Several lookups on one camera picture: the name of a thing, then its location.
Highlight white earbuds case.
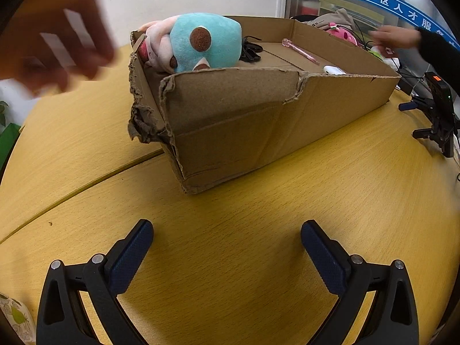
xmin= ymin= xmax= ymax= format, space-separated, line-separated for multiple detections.
xmin=323 ymin=66 xmax=347 ymax=76

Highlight pink glitter pen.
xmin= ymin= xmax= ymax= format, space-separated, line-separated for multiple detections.
xmin=281 ymin=38 xmax=320 ymax=65

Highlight black sunglasses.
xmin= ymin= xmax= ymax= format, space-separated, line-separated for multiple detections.
xmin=239 ymin=36 xmax=264 ymax=63

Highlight teal pink plush pig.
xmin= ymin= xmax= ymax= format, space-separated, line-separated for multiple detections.
xmin=135 ymin=13 xmax=242 ymax=74

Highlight black sleeved forearm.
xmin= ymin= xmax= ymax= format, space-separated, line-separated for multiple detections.
xmin=417 ymin=27 xmax=460 ymax=93

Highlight person hand far right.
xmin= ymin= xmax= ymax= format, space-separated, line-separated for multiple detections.
xmin=369 ymin=26 xmax=421 ymax=50

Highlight blurred near hand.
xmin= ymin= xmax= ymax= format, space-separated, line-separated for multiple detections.
xmin=1 ymin=0 xmax=115 ymax=94

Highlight floral patterned bag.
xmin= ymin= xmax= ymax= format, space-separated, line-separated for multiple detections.
xmin=1 ymin=294 xmax=37 ymax=345

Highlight white green helmet toy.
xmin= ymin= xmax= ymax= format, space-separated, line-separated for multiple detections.
xmin=369 ymin=46 xmax=400 ymax=72

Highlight pink plush toy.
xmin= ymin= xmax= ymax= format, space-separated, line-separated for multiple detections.
xmin=326 ymin=22 xmax=359 ymax=46

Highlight beige printed cloth bag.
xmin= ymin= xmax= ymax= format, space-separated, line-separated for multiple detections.
xmin=305 ymin=8 xmax=356 ymax=31

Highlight brown cardboard box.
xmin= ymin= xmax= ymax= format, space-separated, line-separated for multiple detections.
xmin=128 ymin=16 xmax=399 ymax=194

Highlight green cloth shelf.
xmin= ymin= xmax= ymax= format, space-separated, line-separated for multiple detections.
xmin=0 ymin=123 xmax=20 ymax=173

